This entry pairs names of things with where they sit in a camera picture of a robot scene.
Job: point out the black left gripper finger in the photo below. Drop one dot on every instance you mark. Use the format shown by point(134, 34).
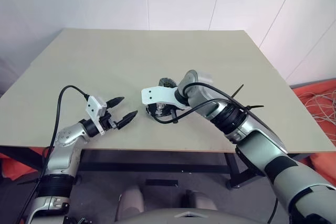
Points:
point(127, 120)
point(114, 102)

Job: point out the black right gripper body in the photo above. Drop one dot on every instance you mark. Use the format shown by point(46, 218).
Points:
point(162, 110)

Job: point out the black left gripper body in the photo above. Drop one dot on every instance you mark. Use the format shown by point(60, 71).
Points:
point(108, 122)

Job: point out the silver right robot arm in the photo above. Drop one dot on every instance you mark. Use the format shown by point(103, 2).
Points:
point(262, 137)

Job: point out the black flat floor bar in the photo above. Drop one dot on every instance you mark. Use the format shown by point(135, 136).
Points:
point(161, 182)

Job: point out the black zip tie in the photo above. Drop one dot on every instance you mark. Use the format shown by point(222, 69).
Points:
point(256, 107)
point(237, 90)

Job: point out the beige rounded robot foot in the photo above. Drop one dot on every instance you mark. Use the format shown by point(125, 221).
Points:
point(202, 201)
point(132, 200)

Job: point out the orange cloth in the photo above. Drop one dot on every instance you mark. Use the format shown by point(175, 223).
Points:
point(312, 87)
point(15, 167)
point(321, 165)

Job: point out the grey robot torso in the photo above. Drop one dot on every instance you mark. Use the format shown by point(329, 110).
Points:
point(189, 217)

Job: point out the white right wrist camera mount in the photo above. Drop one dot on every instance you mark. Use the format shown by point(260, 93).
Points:
point(157, 94)

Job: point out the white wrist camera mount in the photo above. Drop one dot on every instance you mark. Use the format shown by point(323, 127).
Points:
point(94, 108)
point(157, 94)

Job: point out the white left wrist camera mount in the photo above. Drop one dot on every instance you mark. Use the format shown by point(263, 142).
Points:
point(94, 108)

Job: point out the black metal table frame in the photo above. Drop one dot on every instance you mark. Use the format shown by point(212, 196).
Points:
point(157, 167)

